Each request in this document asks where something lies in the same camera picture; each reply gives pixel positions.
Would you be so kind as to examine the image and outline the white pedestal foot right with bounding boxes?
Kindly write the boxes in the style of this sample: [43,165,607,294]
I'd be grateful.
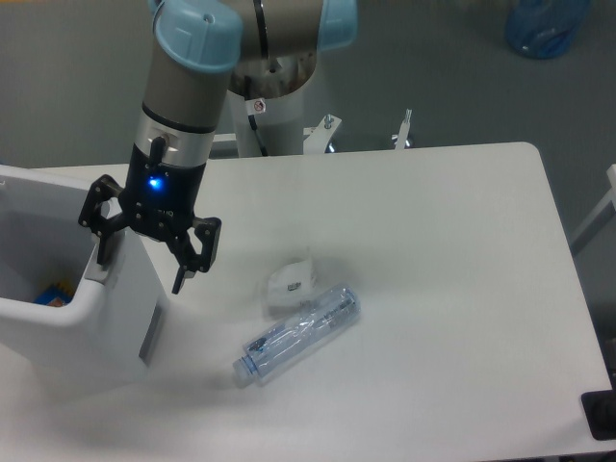
[303,114,343,155]

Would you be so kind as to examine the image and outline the black clamp at table edge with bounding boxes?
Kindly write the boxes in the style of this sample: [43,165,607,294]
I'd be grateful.
[581,390,615,441]

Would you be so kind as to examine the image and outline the white pedestal foot left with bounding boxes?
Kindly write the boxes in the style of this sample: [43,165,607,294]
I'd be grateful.
[210,133,239,159]

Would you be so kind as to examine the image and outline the clear plastic bottle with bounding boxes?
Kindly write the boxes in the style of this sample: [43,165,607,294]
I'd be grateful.
[233,284,361,386]

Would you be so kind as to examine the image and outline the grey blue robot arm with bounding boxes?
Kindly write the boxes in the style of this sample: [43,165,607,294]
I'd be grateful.
[78,1,358,292]

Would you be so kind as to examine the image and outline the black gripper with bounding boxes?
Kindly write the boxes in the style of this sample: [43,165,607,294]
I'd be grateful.
[78,147,222,295]

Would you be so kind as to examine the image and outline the crumpled white plastic wrapper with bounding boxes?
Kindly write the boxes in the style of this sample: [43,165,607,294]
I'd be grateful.
[261,247,318,318]

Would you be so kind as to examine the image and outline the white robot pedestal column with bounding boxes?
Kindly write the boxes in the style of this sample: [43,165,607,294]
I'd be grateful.
[227,51,317,158]

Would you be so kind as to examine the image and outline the colourful trash inside can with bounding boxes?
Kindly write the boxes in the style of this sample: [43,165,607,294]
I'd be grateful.
[34,282,75,307]

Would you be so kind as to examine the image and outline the white trash can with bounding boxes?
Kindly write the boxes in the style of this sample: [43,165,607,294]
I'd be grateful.
[1,166,167,381]

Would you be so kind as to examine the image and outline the white pedestal foot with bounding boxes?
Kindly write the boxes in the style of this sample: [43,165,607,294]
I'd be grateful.
[303,114,343,155]
[210,133,239,159]

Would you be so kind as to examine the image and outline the white furniture frame right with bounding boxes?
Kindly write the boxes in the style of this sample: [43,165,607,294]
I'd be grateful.
[569,165,615,257]

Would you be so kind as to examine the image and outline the black cable on pedestal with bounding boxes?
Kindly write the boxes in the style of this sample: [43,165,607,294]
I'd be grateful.
[243,74,270,158]

